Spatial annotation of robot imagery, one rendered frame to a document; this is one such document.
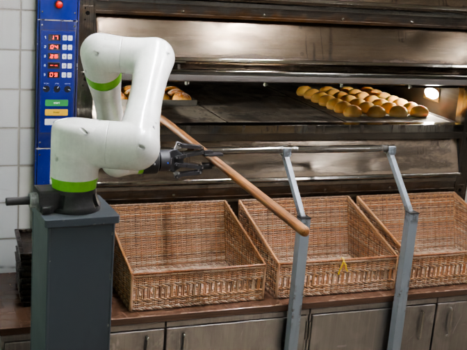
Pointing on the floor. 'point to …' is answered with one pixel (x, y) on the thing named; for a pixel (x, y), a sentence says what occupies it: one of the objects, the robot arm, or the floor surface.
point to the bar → (406, 257)
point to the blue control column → (43, 173)
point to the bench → (269, 322)
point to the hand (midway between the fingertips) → (212, 159)
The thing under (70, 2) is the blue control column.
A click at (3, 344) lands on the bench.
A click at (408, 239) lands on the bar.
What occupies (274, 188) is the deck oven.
